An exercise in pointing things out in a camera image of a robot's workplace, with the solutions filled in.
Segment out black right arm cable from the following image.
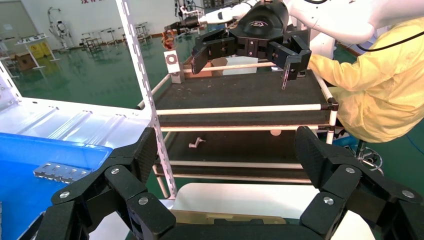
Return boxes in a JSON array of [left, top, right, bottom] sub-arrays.
[[356, 31, 424, 53]]

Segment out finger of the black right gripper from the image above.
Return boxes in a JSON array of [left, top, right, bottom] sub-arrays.
[[191, 29, 238, 75], [268, 33, 312, 90]]

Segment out white pipe cart black shelves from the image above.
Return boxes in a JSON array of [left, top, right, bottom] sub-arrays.
[[137, 61, 340, 200]]

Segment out black container tray brass rim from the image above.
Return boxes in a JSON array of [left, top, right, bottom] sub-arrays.
[[170, 209, 287, 226]]

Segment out blue plastic bin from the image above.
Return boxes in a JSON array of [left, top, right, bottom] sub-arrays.
[[0, 132, 114, 240]]

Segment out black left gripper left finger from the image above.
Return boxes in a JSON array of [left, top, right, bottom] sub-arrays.
[[34, 127, 176, 240]]

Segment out grey slotted metal part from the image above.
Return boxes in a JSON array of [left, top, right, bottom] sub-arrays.
[[33, 162, 92, 184]]

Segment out yellow caution sign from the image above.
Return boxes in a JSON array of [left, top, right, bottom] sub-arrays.
[[28, 42, 53, 60]]

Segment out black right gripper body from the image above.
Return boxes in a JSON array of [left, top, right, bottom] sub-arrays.
[[230, 0, 290, 59]]

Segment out white stand table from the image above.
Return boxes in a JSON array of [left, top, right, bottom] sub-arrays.
[[14, 33, 61, 70]]

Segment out chrome stool base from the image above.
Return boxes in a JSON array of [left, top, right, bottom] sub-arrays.
[[352, 140, 385, 175]]

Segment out brown cardboard box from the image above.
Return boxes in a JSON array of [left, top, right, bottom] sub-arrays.
[[14, 52, 36, 72], [183, 56, 229, 79]]

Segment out white metal shelf rack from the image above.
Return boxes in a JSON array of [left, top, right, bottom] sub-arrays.
[[0, 0, 178, 200]]

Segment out person in yellow coat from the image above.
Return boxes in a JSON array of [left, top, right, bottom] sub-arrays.
[[308, 18, 424, 143]]

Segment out small metal hook part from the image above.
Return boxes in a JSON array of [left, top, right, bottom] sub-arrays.
[[188, 137, 207, 149]]

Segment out white humanoid robot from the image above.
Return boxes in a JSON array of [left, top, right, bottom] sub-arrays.
[[47, 6, 76, 51]]

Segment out white marker block with ring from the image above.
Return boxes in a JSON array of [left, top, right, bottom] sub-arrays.
[[163, 49, 185, 84]]

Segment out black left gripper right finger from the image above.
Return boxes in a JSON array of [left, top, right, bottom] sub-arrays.
[[294, 125, 424, 240]]

